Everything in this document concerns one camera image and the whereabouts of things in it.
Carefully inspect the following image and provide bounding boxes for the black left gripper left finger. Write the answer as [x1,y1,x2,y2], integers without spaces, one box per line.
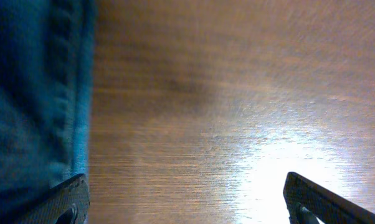
[6,174,90,224]

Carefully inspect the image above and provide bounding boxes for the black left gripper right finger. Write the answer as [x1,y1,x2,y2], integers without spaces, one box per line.
[283,172,375,224]

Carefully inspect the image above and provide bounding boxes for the blue denim jeans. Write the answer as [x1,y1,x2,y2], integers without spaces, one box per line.
[0,0,96,216]

